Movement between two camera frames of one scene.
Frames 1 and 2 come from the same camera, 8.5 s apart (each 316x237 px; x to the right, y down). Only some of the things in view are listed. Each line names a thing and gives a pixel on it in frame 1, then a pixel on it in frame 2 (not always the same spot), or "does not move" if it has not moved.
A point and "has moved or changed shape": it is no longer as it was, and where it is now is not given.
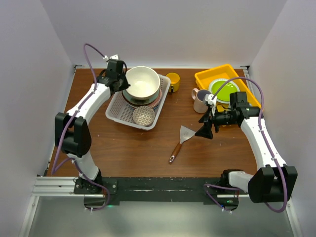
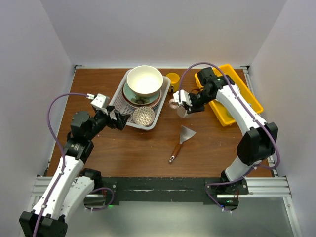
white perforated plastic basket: [119, 111] does not move
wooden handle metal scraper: [185, 133] does not move
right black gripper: [205, 131] → [193, 108]
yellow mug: [175, 82] does not move
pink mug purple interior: [200, 104] has moved or changed shape
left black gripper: [125, 84] → [121, 119]
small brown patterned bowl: [143, 115] does not move
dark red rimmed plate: [139, 105] does not move
